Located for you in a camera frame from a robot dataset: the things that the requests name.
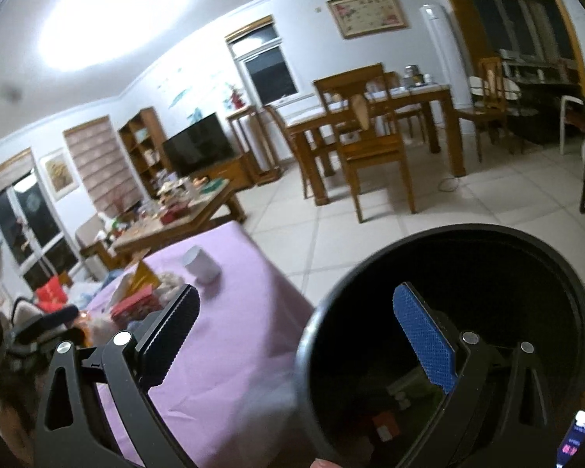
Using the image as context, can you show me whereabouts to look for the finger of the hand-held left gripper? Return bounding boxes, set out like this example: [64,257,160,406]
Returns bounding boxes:
[7,305,80,348]

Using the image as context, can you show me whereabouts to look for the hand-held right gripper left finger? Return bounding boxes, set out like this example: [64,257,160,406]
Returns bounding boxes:
[34,283,200,468]

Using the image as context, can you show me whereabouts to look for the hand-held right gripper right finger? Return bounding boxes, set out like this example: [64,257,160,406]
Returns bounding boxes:
[390,282,550,468]

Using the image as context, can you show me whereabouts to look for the black round trash bin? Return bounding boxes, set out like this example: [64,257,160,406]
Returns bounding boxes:
[295,224,585,468]

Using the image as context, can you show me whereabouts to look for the red bag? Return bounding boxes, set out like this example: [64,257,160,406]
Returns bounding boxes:
[35,275,69,313]

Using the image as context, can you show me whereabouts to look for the red cardboard box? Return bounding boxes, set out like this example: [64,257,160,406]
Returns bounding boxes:
[111,285,169,323]

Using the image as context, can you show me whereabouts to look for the crumpled white tissue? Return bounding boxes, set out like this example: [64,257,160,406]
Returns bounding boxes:
[158,275,187,303]

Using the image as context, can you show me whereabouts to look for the gold paper packet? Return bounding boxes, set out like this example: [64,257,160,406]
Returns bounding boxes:
[127,261,161,298]

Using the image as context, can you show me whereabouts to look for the purple tablecloth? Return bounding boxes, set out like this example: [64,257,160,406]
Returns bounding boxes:
[85,221,317,468]

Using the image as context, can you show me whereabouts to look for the white paper cup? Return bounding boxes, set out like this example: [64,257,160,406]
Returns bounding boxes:
[183,247,222,285]

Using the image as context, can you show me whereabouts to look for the beige armchair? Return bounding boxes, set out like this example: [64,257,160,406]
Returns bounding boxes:
[75,214,122,274]

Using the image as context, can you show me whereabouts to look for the glass balcony door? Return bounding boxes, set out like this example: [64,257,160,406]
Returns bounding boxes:
[0,149,81,288]

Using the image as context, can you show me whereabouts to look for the wooden coffee table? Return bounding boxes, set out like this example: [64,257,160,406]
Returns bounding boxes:
[113,180,247,264]

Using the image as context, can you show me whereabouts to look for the pile of snack boxes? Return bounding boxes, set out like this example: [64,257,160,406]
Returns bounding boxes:
[105,173,230,235]

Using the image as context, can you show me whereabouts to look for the striped window blind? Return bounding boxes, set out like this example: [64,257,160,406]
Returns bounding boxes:
[63,116,142,218]

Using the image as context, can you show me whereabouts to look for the wooden television stand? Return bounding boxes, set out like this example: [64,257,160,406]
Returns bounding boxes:
[190,153,254,191]

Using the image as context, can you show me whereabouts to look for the smartphone with lit screen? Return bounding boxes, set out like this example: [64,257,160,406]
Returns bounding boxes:
[557,410,585,468]

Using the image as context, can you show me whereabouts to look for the wooden bookshelf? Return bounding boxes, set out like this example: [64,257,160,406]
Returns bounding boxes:
[118,107,171,196]

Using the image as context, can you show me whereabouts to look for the black flat television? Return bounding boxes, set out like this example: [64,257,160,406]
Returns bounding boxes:
[162,112,237,176]

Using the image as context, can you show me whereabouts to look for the wooden dining chair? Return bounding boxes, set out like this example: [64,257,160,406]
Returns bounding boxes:
[313,63,417,223]
[263,102,323,176]
[456,57,505,161]
[380,72,427,142]

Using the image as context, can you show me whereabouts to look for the tall wooden side stand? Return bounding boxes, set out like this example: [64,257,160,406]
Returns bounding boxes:
[225,106,284,186]

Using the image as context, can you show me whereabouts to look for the wooden dining table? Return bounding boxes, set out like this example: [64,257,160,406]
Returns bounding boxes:
[285,85,467,206]

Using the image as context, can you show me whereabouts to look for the white bentwood chair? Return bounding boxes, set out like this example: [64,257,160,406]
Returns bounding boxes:
[560,95,585,154]

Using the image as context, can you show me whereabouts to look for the metal pots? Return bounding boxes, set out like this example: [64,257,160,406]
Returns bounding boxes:
[402,64,434,86]

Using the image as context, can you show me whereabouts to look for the white standing air conditioner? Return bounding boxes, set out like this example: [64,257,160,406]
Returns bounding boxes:
[420,4,473,108]

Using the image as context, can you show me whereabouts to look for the wood-framed interior window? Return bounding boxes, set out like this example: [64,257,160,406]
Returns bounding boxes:
[225,16,300,108]

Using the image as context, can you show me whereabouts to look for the bright ceiling lamp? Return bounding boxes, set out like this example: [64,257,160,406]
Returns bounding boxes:
[36,0,196,71]

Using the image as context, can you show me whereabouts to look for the framed floral picture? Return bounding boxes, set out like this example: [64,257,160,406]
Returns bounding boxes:
[326,0,409,40]

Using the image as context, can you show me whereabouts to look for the small framed wall picture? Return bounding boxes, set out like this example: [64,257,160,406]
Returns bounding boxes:
[40,149,79,200]

